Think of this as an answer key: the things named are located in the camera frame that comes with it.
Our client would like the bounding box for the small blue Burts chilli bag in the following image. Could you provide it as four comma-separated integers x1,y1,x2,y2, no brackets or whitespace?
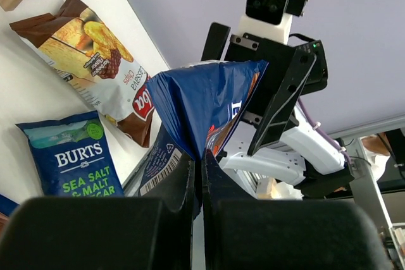
137,59,270,217

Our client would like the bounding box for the Burts sea salt vinegar bag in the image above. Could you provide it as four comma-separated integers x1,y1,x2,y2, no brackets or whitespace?
17,111,124,197

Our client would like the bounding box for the left Chuba cassava chips bag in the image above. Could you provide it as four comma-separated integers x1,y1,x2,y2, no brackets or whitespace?
10,0,154,147

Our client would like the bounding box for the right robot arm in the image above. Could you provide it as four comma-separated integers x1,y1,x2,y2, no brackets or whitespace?
202,23,353,198

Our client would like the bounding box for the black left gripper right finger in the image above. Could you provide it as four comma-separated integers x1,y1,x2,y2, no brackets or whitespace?
201,150,392,269

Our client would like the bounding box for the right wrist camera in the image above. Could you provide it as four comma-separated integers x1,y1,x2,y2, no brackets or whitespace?
236,0,309,44

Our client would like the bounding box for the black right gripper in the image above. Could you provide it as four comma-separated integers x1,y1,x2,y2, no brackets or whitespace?
201,22,328,156

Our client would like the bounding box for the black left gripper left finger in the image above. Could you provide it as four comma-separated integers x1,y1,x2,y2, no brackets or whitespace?
1,155,195,269

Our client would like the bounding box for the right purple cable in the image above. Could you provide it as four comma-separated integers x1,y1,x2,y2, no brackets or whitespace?
294,0,354,169

